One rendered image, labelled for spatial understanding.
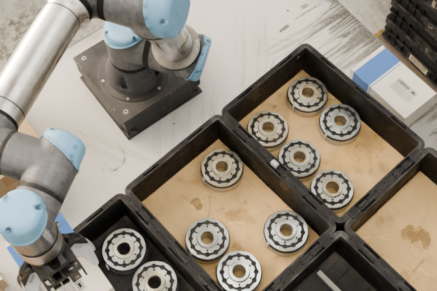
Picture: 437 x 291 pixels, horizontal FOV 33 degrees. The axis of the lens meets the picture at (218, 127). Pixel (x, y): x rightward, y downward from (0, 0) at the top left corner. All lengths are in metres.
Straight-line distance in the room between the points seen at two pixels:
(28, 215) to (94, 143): 0.92
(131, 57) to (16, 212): 0.77
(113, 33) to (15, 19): 1.44
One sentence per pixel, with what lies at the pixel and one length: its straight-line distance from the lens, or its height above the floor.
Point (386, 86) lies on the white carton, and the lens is 1.99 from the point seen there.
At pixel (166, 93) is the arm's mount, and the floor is 0.80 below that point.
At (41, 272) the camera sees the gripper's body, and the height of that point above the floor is 1.25.
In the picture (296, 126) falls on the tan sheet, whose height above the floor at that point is 0.83.
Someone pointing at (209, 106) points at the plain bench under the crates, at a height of 0.70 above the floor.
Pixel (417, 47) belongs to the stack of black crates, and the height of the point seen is 0.26.
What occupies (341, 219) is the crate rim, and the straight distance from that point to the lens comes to 1.65.
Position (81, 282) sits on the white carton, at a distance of 1.40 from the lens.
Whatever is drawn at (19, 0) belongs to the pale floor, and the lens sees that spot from 3.24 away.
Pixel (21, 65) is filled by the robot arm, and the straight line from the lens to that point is 1.27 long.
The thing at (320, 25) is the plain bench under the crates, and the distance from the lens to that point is 2.18.
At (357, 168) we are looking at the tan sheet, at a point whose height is 0.83.
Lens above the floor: 2.46
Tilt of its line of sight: 62 degrees down
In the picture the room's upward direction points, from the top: 3 degrees counter-clockwise
